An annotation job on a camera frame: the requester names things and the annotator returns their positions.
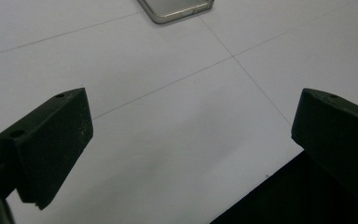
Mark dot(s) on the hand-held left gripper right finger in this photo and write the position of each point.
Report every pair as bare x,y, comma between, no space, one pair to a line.
338,137

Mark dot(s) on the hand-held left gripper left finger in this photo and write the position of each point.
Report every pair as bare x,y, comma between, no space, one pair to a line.
49,146

